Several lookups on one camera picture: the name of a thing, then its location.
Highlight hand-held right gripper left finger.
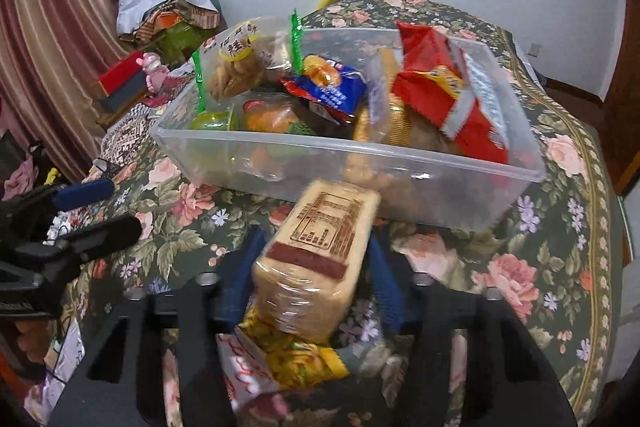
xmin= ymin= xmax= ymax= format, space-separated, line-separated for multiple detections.
xmin=50 ymin=227 xmax=268 ymax=427

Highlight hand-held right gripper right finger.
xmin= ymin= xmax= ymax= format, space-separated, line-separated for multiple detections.
xmin=369 ymin=237 xmax=581 ymax=427

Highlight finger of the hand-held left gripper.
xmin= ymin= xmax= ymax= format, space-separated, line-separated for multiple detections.
xmin=0 ymin=178 xmax=116 ymax=233
xmin=15 ymin=214 xmax=143 ymax=279

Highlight square cracker pack brown print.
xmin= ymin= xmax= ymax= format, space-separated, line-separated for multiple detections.
xmin=252 ymin=179 xmax=383 ymax=340

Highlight clear plastic container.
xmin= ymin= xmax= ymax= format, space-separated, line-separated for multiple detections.
xmin=149 ymin=19 xmax=547 ymax=233

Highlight green jelly cup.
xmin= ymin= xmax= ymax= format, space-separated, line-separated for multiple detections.
xmin=190 ymin=104 xmax=238 ymax=132

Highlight clear packet orange snacks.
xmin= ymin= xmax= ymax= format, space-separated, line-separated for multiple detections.
xmin=242 ymin=99 xmax=301 ymax=135

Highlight long clear biscuit pack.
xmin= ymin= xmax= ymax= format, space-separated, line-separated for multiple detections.
xmin=352 ymin=49 xmax=416 ymax=145

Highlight clear cookie bag green seal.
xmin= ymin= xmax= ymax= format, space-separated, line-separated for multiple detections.
xmin=192 ymin=9 xmax=306 ymax=115

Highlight red snack bag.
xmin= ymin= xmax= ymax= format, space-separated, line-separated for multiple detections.
xmin=392 ymin=21 xmax=511 ymax=165

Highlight blue snack bag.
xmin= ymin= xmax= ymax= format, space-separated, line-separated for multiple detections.
xmin=280 ymin=54 xmax=368 ymax=125

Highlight pink floral cloth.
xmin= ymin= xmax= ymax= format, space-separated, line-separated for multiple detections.
xmin=2 ymin=157 xmax=38 ymax=200

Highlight patchwork cloth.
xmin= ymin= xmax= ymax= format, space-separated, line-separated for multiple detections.
xmin=97 ymin=72 xmax=201 ymax=172

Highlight yellow snack packet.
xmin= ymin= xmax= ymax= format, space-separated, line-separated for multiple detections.
xmin=240 ymin=307 xmax=351 ymax=383

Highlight dark grey box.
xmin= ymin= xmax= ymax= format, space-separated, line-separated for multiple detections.
xmin=99 ymin=79 xmax=152 ymax=114

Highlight red box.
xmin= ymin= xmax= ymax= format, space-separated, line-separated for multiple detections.
xmin=97 ymin=52 xmax=151 ymax=94

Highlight pink plush toy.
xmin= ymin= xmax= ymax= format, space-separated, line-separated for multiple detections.
xmin=141 ymin=52 xmax=168 ymax=90

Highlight floral blanket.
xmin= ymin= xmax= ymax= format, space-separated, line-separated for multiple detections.
xmin=50 ymin=0 xmax=623 ymax=427

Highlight striped curtain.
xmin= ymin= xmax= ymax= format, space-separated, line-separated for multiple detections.
xmin=0 ymin=0 xmax=133 ymax=188

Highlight pile of clothes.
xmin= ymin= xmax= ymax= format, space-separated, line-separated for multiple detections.
xmin=116 ymin=0 xmax=221 ymax=45

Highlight wooden door frame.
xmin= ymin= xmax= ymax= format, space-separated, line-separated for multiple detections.
xmin=602 ymin=0 xmax=640 ymax=198

